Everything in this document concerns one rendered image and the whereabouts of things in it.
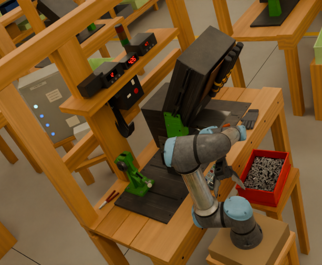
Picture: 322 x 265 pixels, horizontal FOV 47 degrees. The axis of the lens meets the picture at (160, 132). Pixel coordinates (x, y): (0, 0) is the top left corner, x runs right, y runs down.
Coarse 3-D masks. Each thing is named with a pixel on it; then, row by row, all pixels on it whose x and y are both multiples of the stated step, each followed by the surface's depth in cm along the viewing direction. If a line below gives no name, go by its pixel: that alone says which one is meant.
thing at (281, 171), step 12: (252, 156) 221; (264, 156) 222; (276, 156) 217; (288, 156) 211; (252, 168) 217; (264, 168) 212; (276, 168) 212; (288, 168) 215; (252, 180) 210; (264, 180) 208; (276, 180) 204; (240, 192) 206; (252, 192) 201; (264, 192) 196; (276, 192) 198; (264, 204) 202; (276, 204) 199
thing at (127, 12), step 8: (128, 0) 760; (136, 0) 721; (144, 0) 740; (152, 0) 752; (112, 8) 674; (120, 8) 737; (128, 8) 711; (136, 8) 728; (144, 8) 733; (104, 16) 719; (112, 16) 680; (128, 16) 713; (136, 16) 718; (128, 24) 704
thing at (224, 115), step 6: (204, 114) 230; (210, 114) 228; (216, 114) 226; (222, 114) 224; (228, 114) 222; (198, 120) 227; (204, 120) 225; (210, 120) 223; (216, 120) 221; (222, 120) 219; (192, 126) 227; (198, 126) 224; (204, 126) 221; (210, 126) 219; (222, 126) 218
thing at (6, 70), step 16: (96, 0) 203; (112, 0) 212; (64, 16) 198; (80, 16) 196; (96, 16) 205; (48, 32) 184; (64, 32) 190; (16, 48) 180; (32, 48) 178; (48, 48) 184; (0, 64) 169; (16, 64) 172; (32, 64) 179; (0, 80) 168
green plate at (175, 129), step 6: (168, 114) 218; (168, 120) 220; (174, 120) 217; (180, 120) 215; (168, 126) 222; (174, 126) 219; (180, 126) 216; (186, 126) 223; (168, 132) 224; (174, 132) 221; (180, 132) 218; (186, 132) 223
